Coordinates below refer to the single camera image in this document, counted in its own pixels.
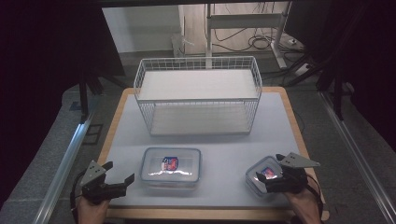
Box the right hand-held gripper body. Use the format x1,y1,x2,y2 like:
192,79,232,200
264,152,321,194

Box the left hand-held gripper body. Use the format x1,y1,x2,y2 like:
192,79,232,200
79,160,129,205

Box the small clear plastic food container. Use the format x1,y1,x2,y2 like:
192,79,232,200
245,155,284,199

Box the large clear plastic food container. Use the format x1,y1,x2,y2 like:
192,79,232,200
139,147,203,189

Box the white wire two-tier rack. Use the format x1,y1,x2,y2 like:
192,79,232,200
133,55,263,137

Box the person's left hand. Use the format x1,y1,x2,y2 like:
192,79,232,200
76,195,110,224

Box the person's right hand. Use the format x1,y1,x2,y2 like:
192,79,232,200
283,186,322,224

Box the white table mat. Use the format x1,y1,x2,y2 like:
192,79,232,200
105,91,310,209

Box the wooden table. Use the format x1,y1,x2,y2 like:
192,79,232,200
97,86,331,221

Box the black tripod stand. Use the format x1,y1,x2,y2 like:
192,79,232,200
78,70,126,124
282,52,347,121

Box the white power strip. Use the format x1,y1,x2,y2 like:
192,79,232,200
292,63,312,77

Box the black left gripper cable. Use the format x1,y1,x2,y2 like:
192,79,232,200
69,176,87,224

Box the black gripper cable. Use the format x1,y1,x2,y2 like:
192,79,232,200
69,176,87,224
306,173,325,218

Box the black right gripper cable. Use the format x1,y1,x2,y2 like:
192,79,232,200
306,173,325,218

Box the aluminium floor rail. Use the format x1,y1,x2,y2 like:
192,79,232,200
319,91,396,224
32,120,94,224

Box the black floor cables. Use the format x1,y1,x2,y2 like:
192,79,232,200
214,27,306,54

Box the white metal stand frame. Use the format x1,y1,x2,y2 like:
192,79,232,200
205,1,292,70

